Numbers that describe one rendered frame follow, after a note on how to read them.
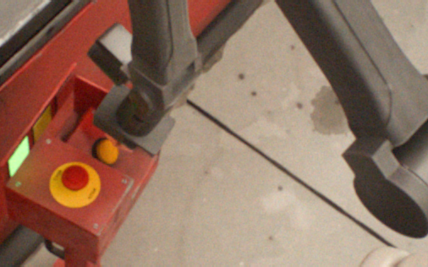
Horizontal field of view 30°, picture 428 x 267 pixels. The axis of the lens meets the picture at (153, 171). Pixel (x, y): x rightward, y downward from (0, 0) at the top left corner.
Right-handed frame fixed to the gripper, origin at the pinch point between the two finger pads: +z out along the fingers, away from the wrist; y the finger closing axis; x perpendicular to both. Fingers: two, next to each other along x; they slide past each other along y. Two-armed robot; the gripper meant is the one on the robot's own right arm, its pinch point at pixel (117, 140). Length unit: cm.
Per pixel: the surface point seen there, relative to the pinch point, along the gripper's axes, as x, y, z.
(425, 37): -116, -61, 64
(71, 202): 12.1, 0.8, 0.3
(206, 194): -38, -29, 73
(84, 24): -19.0, 14.9, 9.0
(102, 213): 11.3, -3.7, -0.8
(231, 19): -88, -11, 73
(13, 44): -2.7, 20.5, -1.7
